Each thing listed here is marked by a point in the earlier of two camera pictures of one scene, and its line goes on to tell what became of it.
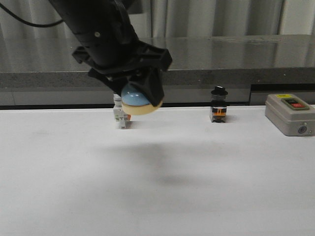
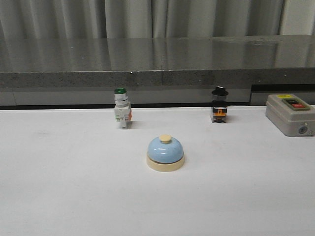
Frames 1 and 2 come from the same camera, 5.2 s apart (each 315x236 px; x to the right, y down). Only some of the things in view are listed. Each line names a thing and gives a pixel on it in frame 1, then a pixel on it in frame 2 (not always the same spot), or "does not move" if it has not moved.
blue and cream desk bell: x=134 y=101 → x=165 y=154
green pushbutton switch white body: x=117 y=111 does not move
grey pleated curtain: x=159 y=18 does not move
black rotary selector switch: x=218 y=108 does not move
